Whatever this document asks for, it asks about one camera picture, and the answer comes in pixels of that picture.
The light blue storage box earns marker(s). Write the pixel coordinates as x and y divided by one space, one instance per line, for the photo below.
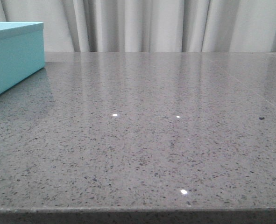
21 51

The white pleated curtain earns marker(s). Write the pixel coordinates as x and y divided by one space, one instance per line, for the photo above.
150 25

